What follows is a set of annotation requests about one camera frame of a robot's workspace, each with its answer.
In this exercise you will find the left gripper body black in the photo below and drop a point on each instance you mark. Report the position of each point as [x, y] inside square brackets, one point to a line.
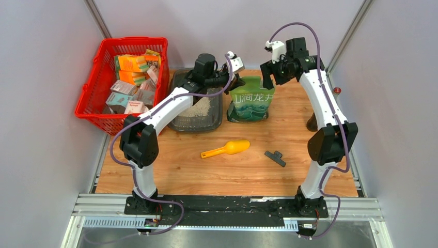
[222, 79]

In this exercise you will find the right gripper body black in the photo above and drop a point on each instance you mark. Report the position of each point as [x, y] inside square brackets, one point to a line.
[280, 71]

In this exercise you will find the green litter bag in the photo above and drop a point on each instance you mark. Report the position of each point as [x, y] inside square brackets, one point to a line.
[250, 102]

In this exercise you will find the black bag clip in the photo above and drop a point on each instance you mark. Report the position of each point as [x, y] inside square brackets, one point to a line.
[276, 156]

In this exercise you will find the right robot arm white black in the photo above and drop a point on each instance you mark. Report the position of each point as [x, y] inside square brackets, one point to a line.
[334, 136]

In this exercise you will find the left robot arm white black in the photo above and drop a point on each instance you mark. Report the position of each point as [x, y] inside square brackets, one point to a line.
[139, 136]

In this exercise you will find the grey litter box tray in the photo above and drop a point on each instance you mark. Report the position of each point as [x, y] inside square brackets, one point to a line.
[204, 116]

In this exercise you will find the white pink sponge box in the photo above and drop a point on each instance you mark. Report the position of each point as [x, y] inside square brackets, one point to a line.
[135, 107]

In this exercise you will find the pink grey box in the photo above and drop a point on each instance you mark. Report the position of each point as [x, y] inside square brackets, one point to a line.
[123, 87]

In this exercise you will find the teal grey box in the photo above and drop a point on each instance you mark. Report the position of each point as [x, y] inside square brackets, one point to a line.
[117, 102]

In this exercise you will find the dark cola bottle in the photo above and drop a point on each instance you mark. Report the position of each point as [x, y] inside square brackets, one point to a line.
[325, 108]

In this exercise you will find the yellow plastic scoop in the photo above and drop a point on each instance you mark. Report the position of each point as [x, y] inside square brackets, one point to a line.
[231, 147]

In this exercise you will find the yellow patterned packet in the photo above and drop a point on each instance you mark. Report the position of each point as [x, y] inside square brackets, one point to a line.
[153, 58]

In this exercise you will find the orange sponge pack lower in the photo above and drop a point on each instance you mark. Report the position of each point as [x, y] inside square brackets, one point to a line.
[135, 78]

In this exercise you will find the orange sponge pack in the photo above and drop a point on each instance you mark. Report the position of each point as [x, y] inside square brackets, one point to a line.
[135, 78]
[133, 63]

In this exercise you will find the orange sponge pack upper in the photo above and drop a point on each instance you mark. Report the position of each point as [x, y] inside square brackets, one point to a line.
[133, 63]

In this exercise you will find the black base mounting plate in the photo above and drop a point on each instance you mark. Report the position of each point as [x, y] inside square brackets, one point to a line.
[228, 211]

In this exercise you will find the red plastic shopping basket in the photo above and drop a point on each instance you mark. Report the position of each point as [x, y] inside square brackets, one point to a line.
[91, 104]

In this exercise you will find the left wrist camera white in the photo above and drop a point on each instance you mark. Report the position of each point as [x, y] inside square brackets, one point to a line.
[234, 63]

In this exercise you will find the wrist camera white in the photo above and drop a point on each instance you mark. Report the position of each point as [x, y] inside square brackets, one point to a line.
[234, 63]
[277, 49]

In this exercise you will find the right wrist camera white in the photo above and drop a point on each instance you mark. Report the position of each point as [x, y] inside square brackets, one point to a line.
[277, 49]

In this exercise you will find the aluminium frame rail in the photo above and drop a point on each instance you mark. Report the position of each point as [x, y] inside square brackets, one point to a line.
[98, 220]

